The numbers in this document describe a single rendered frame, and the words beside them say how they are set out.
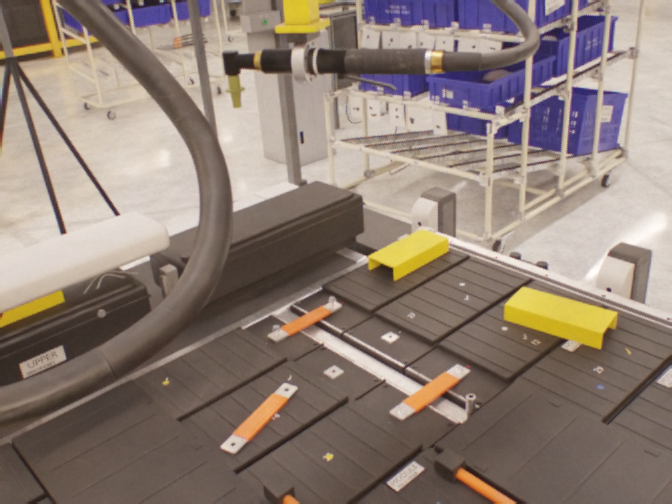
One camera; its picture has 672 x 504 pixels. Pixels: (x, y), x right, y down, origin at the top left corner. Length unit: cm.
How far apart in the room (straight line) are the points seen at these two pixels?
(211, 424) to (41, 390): 50
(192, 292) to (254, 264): 74
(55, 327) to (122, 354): 61
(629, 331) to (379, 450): 47
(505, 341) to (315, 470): 39
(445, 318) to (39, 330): 65
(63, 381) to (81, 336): 63
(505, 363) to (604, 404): 15
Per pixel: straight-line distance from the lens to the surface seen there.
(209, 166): 63
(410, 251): 134
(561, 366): 110
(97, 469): 99
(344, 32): 572
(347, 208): 142
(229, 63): 141
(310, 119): 494
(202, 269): 57
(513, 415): 98
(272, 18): 378
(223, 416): 102
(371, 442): 95
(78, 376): 54
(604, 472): 93
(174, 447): 98
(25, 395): 55
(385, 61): 128
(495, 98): 346
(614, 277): 140
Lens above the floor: 164
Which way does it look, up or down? 25 degrees down
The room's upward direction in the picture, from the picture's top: 4 degrees counter-clockwise
